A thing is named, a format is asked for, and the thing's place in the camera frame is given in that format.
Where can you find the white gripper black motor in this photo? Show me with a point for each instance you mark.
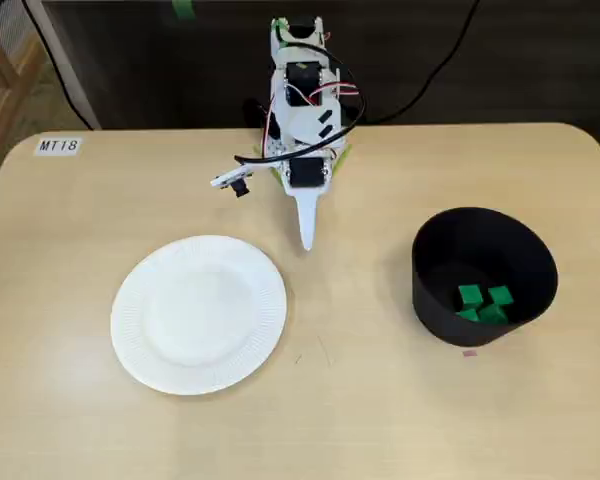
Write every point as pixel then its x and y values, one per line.
pixel 305 173

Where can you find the wooden furniture frame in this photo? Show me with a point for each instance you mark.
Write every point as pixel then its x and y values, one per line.
pixel 5 100

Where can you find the green block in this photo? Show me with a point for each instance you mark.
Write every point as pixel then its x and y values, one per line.
pixel 493 314
pixel 469 295
pixel 467 315
pixel 501 295

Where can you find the green tape piece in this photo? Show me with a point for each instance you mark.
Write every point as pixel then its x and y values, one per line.
pixel 183 7

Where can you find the white post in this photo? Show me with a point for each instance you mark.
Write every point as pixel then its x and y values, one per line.
pixel 65 60

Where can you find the black plastic cup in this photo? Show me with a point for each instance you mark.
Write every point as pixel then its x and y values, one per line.
pixel 480 240

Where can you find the white paper plate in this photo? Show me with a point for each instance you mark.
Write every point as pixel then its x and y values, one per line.
pixel 195 315

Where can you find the pink tape mark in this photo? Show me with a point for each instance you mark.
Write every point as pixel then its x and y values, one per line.
pixel 469 354

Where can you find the green base tape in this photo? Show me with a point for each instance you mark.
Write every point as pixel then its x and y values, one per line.
pixel 278 176

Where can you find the white MT18 label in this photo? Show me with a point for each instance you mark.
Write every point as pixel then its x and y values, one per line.
pixel 57 146

